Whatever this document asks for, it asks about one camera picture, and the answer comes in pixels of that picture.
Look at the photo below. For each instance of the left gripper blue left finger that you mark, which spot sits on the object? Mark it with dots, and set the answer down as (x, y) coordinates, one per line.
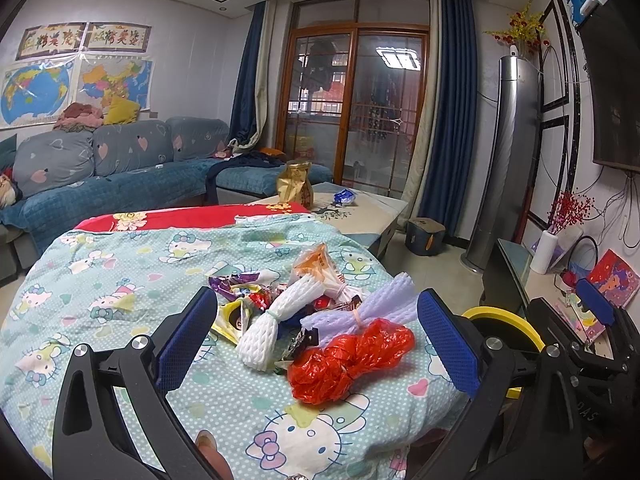
(179, 337)

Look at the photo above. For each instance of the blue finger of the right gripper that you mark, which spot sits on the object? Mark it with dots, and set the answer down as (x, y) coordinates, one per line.
(594, 299)

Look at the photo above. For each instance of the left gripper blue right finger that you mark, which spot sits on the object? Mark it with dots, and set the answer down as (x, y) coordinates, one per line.
(443, 330)

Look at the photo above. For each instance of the yellow snack packet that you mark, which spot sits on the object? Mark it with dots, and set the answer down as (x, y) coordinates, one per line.
(232, 320)

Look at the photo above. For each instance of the purple snack wrapper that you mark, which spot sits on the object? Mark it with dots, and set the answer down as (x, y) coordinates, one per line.
(235, 286)

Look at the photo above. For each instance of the white foam fruit net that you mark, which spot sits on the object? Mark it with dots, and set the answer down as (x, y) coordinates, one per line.
(255, 347)

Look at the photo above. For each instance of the purple foam fruit net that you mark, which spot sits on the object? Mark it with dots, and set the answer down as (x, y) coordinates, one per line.
(394, 302)

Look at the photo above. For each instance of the red plastic bag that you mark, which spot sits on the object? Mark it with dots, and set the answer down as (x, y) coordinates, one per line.
(323, 375)

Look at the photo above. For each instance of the orange clear plastic bag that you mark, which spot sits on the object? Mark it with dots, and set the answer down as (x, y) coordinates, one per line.
(316, 262)

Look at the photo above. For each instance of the blue plastic bag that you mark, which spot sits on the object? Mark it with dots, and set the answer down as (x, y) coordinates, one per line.
(289, 328)

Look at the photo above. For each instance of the yellow black trash bin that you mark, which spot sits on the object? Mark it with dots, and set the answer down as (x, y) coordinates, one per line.
(499, 353)

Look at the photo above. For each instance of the person left hand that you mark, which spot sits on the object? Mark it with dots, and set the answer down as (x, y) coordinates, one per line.
(207, 445)

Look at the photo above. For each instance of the colourful picture book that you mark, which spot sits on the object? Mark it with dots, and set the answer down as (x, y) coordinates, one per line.
(614, 279)

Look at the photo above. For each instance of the white paper roll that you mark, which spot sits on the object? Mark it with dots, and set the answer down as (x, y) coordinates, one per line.
(544, 252)

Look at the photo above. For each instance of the tv cabinet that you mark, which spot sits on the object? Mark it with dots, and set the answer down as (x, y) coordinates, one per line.
(509, 284)

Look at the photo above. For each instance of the Hello Kitty patterned blanket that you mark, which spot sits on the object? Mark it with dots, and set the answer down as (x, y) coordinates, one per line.
(103, 289)

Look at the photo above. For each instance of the red blanket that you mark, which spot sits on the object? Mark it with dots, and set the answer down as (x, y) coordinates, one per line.
(202, 217)

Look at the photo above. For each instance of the dark blue storage box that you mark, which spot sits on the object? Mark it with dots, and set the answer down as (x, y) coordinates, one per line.
(424, 236)

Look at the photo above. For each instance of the silver tower air conditioner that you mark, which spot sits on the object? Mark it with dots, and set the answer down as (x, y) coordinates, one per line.
(512, 160)

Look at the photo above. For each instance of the right blue curtain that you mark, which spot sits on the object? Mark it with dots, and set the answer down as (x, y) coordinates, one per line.
(455, 118)

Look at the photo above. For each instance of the blue curtain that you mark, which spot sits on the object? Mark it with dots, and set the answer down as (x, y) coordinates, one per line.
(455, 118)
(243, 122)

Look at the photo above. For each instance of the beige coffee table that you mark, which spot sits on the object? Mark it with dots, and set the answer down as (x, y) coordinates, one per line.
(371, 221)

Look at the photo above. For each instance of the gold paper bag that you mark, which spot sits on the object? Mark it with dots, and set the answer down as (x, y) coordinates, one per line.
(293, 185)

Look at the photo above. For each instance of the blue foil wrapper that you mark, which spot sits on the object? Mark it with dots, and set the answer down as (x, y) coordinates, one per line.
(346, 197)

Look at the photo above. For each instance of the blue corner sofa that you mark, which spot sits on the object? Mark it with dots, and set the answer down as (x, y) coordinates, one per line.
(60, 178)

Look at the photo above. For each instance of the left blue curtain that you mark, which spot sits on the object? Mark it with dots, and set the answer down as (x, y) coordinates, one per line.
(243, 122)

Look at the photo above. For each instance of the yellow cushion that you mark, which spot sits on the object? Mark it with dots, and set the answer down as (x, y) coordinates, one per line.
(122, 112)

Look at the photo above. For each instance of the pile of clothes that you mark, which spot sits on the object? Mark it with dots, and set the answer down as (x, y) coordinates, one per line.
(79, 117)

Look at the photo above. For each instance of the china map poster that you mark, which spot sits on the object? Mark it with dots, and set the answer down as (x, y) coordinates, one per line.
(101, 77)

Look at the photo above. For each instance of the yellow artificial flowers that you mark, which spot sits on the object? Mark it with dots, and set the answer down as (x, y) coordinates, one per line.
(525, 32)

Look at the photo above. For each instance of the world map poster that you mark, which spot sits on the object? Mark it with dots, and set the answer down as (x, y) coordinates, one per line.
(35, 93)

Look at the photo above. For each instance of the wooden glass sliding door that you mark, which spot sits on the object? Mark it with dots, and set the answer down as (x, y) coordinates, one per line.
(352, 88)

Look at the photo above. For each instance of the wall mounted television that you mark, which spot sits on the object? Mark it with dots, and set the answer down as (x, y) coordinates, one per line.
(612, 56)

